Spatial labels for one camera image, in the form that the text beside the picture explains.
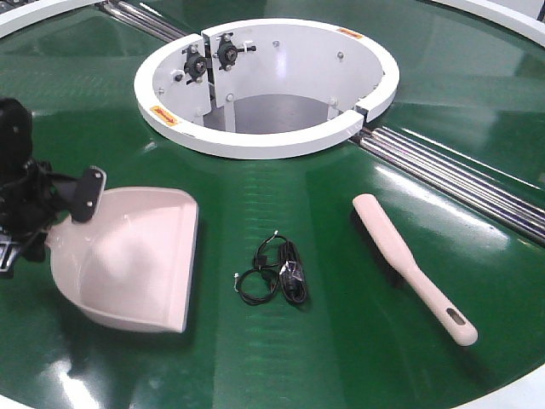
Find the white inner conveyor ring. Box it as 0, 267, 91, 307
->
134, 18, 401, 160

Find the pink hand brush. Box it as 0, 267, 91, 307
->
353, 193, 479, 347

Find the black bearing left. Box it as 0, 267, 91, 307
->
184, 44, 208, 84

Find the orange arrow sticker rear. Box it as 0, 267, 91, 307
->
336, 27, 363, 39

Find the orange arrow sticker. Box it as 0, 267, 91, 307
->
336, 27, 363, 39
150, 105, 179, 127

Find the black bearing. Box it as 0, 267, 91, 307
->
184, 44, 208, 84
215, 32, 257, 71

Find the orange arrow sticker front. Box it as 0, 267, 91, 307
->
150, 105, 179, 127

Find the steel rollers top left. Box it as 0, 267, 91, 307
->
96, 1, 188, 43

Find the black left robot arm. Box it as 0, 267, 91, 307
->
1, 97, 77, 276

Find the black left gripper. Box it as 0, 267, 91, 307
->
1, 158, 77, 262

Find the white outer rim left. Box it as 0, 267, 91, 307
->
1, 0, 98, 38

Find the black bearing right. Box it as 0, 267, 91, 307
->
215, 32, 257, 71

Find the pink plastic dustpan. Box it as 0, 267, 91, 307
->
46, 187, 198, 333

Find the white outer rim right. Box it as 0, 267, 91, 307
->
437, 0, 544, 46

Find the white rim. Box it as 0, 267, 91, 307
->
1, 0, 98, 38
437, 0, 544, 46

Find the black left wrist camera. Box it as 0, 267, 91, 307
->
69, 166, 106, 223

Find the black cable bundle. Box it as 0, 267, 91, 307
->
233, 230, 308, 306

